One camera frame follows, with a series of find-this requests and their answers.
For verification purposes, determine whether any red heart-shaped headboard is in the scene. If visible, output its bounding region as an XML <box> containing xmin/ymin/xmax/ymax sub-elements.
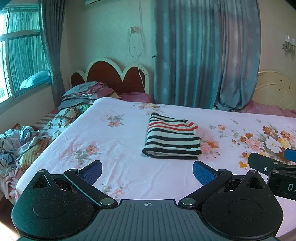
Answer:
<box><xmin>69</xmin><ymin>58</ymin><xmax>148</xmax><ymax>96</ymax></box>

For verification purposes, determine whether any striped knit sweater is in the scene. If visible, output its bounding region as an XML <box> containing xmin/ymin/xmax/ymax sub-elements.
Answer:
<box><xmin>142</xmin><ymin>112</ymin><xmax>202</xmax><ymax>160</ymax></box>

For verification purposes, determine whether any white cable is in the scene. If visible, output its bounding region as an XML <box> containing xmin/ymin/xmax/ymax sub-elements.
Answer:
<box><xmin>129</xmin><ymin>0</ymin><xmax>147</xmax><ymax>93</ymax></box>

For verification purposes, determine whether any bed with floral sheet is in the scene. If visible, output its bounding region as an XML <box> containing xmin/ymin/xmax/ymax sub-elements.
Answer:
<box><xmin>14</xmin><ymin>97</ymin><xmax>296</xmax><ymax>237</ymax></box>

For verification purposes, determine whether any window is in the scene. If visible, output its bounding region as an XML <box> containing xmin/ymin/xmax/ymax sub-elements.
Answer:
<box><xmin>0</xmin><ymin>3</ymin><xmax>52</xmax><ymax>103</ymax></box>

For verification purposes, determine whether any brown chain-patterned quilt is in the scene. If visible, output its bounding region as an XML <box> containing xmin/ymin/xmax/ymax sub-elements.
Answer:
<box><xmin>35</xmin><ymin>103</ymin><xmax>93</xmax><ymax>131</ymax></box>

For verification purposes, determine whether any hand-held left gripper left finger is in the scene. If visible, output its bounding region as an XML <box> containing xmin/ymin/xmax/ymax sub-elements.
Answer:
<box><xmin>28</xmin><ymin>160</ymin><xmax>118</xmax><ymax>207</ymax></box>

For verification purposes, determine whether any cream headboard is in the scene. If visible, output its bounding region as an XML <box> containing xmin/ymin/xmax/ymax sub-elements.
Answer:
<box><xmin>252</xmin><ymin>71</ymin><xmax>296</xmax><ymax>109</ymax></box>

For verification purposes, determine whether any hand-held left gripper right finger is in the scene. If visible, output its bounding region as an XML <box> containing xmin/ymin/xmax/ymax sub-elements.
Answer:
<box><xmin>178</xmin><ymin>160</ymin><xmax>270</xmax><ymax>207</ymax></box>

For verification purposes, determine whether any grey window curtain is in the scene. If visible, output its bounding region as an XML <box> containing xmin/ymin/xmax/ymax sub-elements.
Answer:
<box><xmin>38</xmin><ymin>0</ymin><xmax>65</xmax><ymax>109</ymax></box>

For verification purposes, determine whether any crystal wall lamp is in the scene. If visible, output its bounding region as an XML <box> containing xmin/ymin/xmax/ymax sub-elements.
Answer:
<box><xmin>282</xmin><ymin>35</ymin><xmax>296</xmax><ymax>52</ymax></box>

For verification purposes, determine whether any blue patterned quilt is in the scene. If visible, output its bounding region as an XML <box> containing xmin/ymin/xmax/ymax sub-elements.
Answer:
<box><xmin>0</xmin><ymin>126</ymin><xmax>53</xmax><ymax>173</ymax></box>

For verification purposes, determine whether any stack of folded bedding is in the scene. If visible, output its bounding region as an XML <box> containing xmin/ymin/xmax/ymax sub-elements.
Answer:
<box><xmin>58</xmin><ymin>81</ymin><xmax>122</xmax><ymax>110</ymax></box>

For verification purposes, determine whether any light blue quilt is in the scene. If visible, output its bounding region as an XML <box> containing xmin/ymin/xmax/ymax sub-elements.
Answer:
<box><xmin>20</xmin><ymin>71</ymin><xmax>52</xmax><ymax>90</ymax></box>

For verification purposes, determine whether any magenta pillow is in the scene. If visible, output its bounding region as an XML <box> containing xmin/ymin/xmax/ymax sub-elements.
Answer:
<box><xmin>119</xmin><ymin>92</ymin><xmax>155</xmax><ymax>103</ymax></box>

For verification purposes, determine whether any blue patterned curtain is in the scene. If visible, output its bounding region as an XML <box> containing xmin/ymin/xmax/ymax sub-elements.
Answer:
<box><xmin>154</xmin><ymin>0</ymin><xmax>222</xmax><ymax>109</ymax></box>
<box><xmin>214</xmin><ymin>0</ymin><xmax>262</xmax><ymax>112</ymax></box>

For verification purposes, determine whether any purple bed sheet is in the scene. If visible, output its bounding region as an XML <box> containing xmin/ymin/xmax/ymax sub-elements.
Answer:
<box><xmin>239</xmin><ymin>101</ymin><xmax>296</xmax><ymax>118</ymax></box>

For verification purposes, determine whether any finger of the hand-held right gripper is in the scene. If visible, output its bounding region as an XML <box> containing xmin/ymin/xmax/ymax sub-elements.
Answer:
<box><xmin>284</xmin><ymin>148</ymin><xmax>296</xmax><ymax>163</ymax></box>
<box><xmin>248</xmin><ymin>152</ymin><xmax>288</xmax><ymax>176</ymax></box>

